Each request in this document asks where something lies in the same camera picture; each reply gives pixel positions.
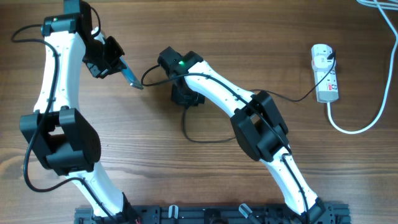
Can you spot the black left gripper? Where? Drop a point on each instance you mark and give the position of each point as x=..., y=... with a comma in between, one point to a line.
x=115, y=64

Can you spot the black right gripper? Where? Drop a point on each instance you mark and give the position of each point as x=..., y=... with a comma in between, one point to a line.
x=176, y=97

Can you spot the blue Galaxy smartphone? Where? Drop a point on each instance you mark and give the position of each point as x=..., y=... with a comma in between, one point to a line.
x=130, y=76

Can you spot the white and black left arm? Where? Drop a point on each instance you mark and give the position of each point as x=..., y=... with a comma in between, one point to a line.
x=56, y=132

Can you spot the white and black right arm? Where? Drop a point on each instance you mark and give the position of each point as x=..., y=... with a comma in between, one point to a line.
x=257, y=124

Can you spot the white USB charger adapter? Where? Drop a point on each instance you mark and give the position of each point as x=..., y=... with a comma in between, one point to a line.
x=322, y=62

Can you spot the white power strip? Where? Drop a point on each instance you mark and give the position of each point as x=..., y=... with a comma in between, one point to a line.
x=326, y=86

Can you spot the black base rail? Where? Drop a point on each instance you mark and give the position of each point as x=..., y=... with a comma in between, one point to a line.
x=270, y=213

